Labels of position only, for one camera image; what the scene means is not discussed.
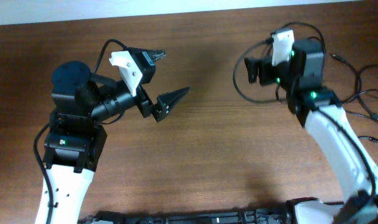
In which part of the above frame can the thin black usb cable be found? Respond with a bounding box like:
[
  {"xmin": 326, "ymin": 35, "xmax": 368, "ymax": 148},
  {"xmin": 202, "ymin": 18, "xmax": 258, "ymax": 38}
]
[{"xmin": 356, "ymin": 135, "xmax": 378, "ymax": 175}]

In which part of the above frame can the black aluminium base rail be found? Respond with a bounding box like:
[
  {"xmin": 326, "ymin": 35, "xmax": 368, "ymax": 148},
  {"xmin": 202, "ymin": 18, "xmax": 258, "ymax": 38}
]
[{"xmin": 79, "ymin": 197, "xmax": 345, "ymax": 224}]

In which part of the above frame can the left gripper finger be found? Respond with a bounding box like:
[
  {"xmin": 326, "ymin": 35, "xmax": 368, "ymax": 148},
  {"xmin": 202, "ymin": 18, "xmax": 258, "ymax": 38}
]
[
  {"xmin": 153, "ymin": 87, "xmax": 189, "ymax": 122},
  {"xmin": 146, "ymin": 50, "xmax": 166, "ymax": 63}
]

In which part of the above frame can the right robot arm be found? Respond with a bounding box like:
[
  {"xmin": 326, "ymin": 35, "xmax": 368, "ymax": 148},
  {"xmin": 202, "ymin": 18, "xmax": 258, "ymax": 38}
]
[{"xmin": 240, "ymin": 35, "xmax": 378, "ymax": 223}]

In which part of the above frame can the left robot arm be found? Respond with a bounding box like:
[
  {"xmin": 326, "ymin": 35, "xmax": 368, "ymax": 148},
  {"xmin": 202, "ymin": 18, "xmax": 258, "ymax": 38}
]
[{"xmin": 35, "ymin": 47, "xmax": 189, "ymax": 223}]

